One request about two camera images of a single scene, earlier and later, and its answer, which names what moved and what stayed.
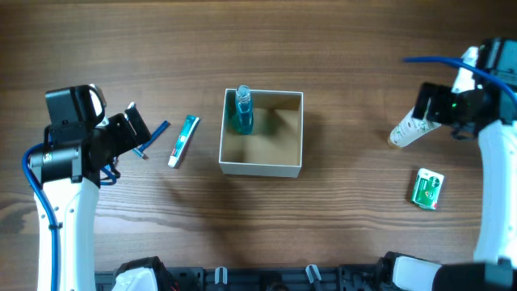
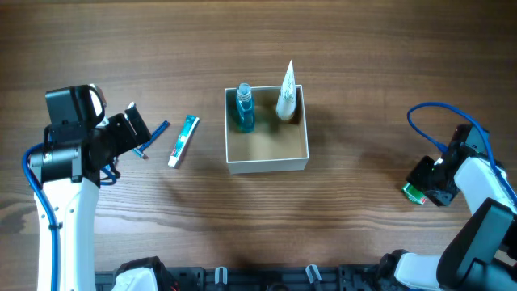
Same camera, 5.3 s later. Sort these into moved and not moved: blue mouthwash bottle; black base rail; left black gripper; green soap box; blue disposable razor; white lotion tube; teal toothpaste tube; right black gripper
Moved: right black gripper; green soap box; white lotion tube
Not moved: teal toothpaste tube; blue disposable razor; black base rail; blue mouthwash bottle; left black gripper
